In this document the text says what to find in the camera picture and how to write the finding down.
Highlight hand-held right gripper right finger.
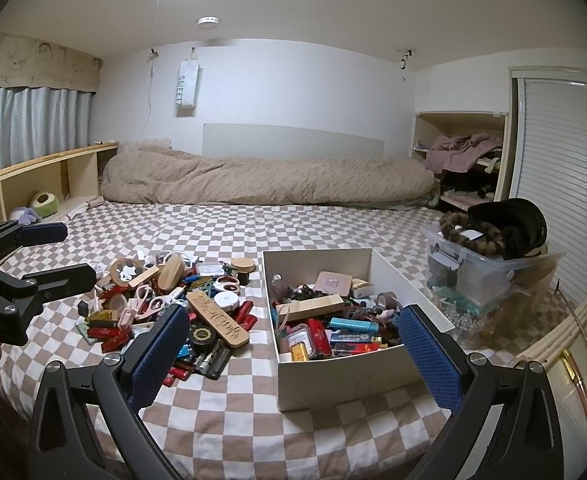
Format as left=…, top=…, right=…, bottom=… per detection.
left=398, top=304, right=565, bottom=480

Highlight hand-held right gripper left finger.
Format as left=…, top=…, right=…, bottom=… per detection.
left=26, top=302, right=191, bottom=480

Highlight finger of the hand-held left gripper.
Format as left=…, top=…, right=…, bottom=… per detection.
left=0, top=262, right=97, bottom=319
left=0, top=221, right=69, bottom=264

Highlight heap of lighters and trinkets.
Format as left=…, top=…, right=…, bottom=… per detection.
left=76, top=249, right=259, bottom=388
left=273, top=310, right=404, bottom=361

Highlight light blue lighter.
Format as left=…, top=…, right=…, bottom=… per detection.
left=331, top=317, right=379, bottom=333

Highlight white cardboard box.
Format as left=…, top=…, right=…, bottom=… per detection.
left=262, top=247, right=457, bottom=413

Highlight purple plush toy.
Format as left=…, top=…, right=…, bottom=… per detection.
left=9, top=206, right=41, bottom=225

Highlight green avocado plush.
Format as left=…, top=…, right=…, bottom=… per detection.
left=29, top=191, right=63, bottom=218

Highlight black round tin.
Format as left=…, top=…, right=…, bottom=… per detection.
left=188, top=325, right=219, bottom=356

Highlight pink scissors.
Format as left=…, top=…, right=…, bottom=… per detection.
left=118, top=285, right=166, bottom=326

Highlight pearl tiara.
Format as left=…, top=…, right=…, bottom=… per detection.
left=443, top=305, right=479, bottom=331

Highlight oval wooden cat brush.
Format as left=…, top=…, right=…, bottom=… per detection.
left=109, top=258, right=144, bottom=286

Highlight engraved wooden plaque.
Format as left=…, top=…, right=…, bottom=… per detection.
left=187, top=291, right=250, bottom=348

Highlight wooden bedside shelf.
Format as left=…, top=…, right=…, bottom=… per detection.
left=0, top=141, right=119, bottom=226

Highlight oval wooden block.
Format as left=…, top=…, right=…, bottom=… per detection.
left=158, top=255, right=184, bottom=293

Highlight white round tape dispenser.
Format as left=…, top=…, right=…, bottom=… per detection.
left=212, top=292, right=241, bottom=313

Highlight clear plastic storage bin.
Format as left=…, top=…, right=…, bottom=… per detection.
left=422, top=225, right=567, bottom=333

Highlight grey white curtain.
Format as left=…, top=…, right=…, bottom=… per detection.
left=0, top=86, right=94, bottom=176

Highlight black jar wooden lid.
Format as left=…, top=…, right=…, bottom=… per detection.
left=230, top=257, right=258, bottom=286

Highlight brown fur scarf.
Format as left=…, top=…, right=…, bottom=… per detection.
left=438, top=210, right=507, bottom=256

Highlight rectangular wooden block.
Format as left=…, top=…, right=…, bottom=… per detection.
left=276, top=294, right=345, bottom=325

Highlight clear plastic case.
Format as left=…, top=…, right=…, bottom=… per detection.
left=287, top=324, right=319, bottom=361

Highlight cream curved rails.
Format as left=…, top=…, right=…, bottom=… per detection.
left=516, top=280, right=587, bottom=361

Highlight gold red bar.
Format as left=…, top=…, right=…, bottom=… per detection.
left=561, top=350, right=587, bottom=436

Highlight black hat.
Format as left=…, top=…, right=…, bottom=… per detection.
left=466, top=199, right=548, bottom=261

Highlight checkered bed sheet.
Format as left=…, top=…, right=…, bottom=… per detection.
left=0, top=200, right=574, bottom=480

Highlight beige printed valance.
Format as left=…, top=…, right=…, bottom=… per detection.
left=0, top=32, right=103, bottom=93

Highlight beige duvet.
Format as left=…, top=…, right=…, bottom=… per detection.
left=99, top=139, right=439, bottom=207

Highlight white paper bag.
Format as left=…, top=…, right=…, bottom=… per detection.
left=176, top=57, right=200, bottom=111

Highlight pink clothes pile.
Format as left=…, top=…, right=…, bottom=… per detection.
left=426, top=132, right=504, bottom=173

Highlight white louvred door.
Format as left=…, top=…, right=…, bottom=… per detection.
left=508, top=66, right=587, bottom=311

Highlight white headboard panel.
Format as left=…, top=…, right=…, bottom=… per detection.
left=202, top=122, right=385, bottom=161

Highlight white plastic ring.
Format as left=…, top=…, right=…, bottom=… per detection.
left=156, top=251, right=194, bottom=268

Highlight white wall cable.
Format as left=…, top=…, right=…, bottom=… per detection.
left=147, top=49, right=160, bottom=128

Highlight cream wall shelf niche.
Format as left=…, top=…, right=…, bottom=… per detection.
left=412, top=110, right=509, bottom=211

